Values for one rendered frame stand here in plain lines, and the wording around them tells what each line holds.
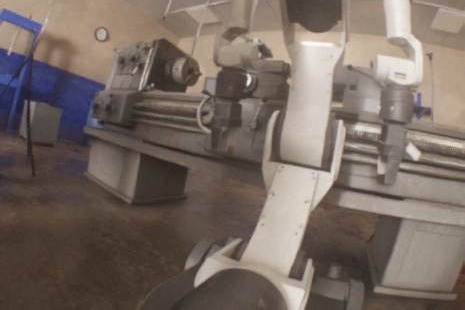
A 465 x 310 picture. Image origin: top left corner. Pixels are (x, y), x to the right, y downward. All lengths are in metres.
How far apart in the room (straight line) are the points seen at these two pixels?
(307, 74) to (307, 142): 0.16
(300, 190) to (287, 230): 0.10
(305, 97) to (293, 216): 0.28
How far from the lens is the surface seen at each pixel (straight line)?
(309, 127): 0.54
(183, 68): 1.84
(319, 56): 0.58
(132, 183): 1.71
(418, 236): 1.21
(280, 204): 0.52
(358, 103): 1.27
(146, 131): 1.75
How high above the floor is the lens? 0.54
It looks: 4 degrees up
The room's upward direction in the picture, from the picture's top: 12 degrees clockwise
